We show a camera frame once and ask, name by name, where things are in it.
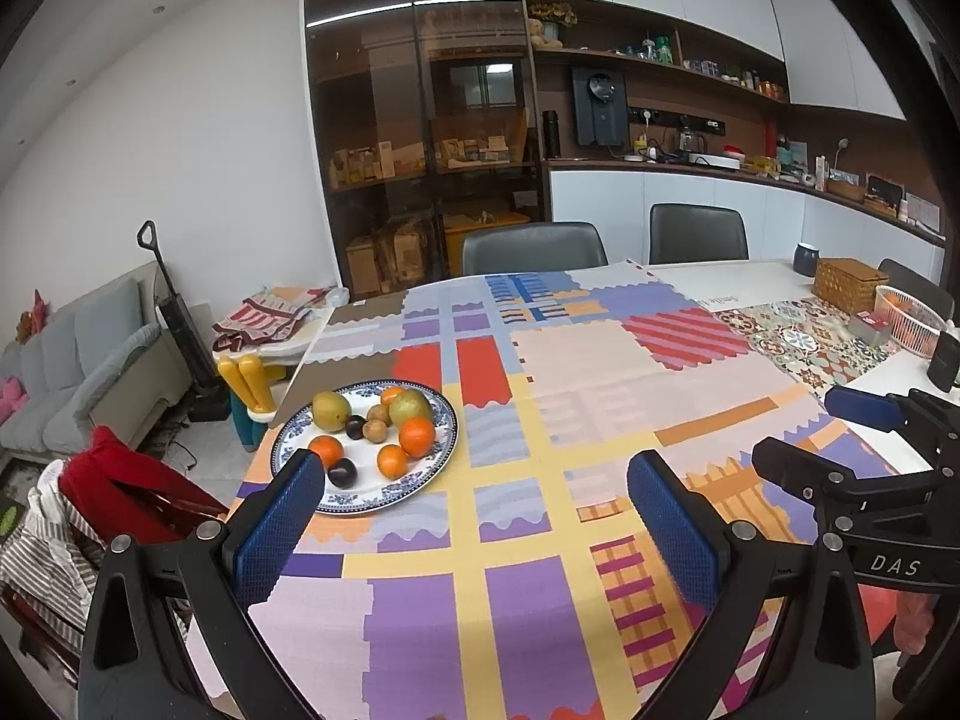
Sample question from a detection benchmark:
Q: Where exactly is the grey sofa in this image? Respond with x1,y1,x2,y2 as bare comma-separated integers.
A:
0,277,188,466

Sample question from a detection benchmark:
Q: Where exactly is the yellow and blue child chair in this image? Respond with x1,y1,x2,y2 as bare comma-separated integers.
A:
217,356,290,451

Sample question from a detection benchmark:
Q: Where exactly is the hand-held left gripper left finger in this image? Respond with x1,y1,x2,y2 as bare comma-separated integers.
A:
77,448,327,720

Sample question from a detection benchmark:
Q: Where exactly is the white wire basket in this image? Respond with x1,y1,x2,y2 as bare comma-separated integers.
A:
874,285,950,357

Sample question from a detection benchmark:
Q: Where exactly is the green apple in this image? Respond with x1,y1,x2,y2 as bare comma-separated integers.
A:
388,388,434,428

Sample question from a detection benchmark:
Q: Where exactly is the yellow-green pear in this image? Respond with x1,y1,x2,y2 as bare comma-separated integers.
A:
312,391,352,428

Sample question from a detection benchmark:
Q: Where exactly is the wicker box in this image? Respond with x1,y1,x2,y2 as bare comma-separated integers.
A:
812,258,891,314

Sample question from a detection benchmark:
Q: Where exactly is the large orange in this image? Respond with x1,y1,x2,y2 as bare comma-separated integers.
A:
397,418,437,458

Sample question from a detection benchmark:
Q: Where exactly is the black wall water dispenser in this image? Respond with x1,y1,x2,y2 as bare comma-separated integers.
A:
571,66,629,147

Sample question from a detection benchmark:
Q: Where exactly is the black upright vacuum cleaner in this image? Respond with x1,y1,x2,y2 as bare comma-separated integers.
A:
137,221,232,421

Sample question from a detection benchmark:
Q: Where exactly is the blue patterned white plate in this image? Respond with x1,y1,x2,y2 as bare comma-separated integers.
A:
270,380,458,517

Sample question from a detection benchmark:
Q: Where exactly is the person's right hand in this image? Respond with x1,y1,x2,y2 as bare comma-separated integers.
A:
895,586,940,655

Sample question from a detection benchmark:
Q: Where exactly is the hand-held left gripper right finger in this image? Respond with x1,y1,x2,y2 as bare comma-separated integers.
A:
627,450,877,720

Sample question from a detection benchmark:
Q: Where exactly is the red plush toy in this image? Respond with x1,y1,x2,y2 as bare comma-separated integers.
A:
16,291,47,342

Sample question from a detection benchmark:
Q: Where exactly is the colourful patchwork tablecloth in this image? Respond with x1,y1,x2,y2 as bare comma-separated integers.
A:
180,262,901,720

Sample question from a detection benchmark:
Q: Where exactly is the dark glass cabinet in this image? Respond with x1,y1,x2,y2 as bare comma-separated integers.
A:
304,0,545,301

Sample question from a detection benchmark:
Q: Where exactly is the red garment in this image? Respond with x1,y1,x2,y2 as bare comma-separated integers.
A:
60,426,230,541

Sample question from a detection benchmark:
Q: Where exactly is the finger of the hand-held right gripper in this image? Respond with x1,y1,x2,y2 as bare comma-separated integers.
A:
751,436,938,537
823,384,960,470

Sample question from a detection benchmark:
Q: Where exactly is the red striped cloth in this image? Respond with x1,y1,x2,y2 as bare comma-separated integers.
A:
212,286,338,350

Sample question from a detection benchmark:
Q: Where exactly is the white child table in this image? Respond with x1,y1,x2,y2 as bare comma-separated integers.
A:
214,330,320,370

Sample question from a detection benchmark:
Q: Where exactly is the grey dining chair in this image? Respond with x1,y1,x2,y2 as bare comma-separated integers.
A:
649,204,749,265
877,259,955,316
461,222,608,276

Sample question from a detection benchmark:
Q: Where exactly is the grey striped cloth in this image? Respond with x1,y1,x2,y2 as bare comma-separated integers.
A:
0,461,110,646

